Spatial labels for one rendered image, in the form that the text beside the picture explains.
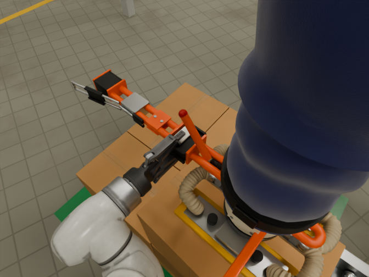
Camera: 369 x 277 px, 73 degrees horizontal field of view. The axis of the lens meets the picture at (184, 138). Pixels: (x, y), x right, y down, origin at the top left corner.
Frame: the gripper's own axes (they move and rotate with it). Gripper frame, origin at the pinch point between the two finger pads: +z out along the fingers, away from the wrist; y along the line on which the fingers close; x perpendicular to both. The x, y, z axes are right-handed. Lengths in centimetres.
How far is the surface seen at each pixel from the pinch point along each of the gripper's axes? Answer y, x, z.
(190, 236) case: 29.4, 14.6, -13.5
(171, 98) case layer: 69, -63, 58
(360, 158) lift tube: -38, 32, -11
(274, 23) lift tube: -47, 20, -11
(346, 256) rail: 64, 68, 34
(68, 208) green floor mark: 124, -81, -39
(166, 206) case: 29.4, 1.3, -11.5
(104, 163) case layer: 69, -56, -8
